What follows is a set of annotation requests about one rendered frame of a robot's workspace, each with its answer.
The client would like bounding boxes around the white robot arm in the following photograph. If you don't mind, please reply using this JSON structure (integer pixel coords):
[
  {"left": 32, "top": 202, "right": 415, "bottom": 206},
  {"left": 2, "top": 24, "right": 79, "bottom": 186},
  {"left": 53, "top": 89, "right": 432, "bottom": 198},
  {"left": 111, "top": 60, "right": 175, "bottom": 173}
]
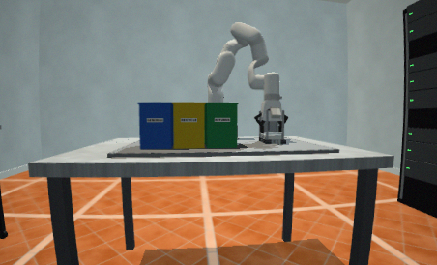
[{"left": 208, "top": 22, "right": 282, "bottom": 103}]

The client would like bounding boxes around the blue bin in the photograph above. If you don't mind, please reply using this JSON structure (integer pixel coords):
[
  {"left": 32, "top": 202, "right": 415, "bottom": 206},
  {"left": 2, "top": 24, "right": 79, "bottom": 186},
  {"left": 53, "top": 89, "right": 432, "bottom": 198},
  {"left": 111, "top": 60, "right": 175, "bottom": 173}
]
[{"left": 137, "top": 103, "right": 174, "bottom": 149}]

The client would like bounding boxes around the yellow bin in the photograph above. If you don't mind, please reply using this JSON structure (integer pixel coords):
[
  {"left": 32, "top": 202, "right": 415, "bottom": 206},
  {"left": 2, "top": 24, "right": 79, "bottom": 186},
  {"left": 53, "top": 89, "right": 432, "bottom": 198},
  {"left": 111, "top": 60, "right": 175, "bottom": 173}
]
[{"left": 172, "top": 103, "right": 206, "bottom": 149}]

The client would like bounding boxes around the green open bin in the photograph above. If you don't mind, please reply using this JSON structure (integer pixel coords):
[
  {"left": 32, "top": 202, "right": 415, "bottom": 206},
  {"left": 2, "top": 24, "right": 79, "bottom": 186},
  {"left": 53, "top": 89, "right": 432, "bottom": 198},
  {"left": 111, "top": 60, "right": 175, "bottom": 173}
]
[{"left": 204, "top": 103, "right": 239, "bottom": 148}]

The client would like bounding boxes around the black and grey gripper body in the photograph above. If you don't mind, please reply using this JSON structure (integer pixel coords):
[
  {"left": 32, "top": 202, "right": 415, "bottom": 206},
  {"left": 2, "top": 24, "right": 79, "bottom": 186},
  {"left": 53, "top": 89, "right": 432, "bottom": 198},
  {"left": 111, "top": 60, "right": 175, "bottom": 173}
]
[{"left": 261, "top": 100, "right": 282, "bottom": 121}]

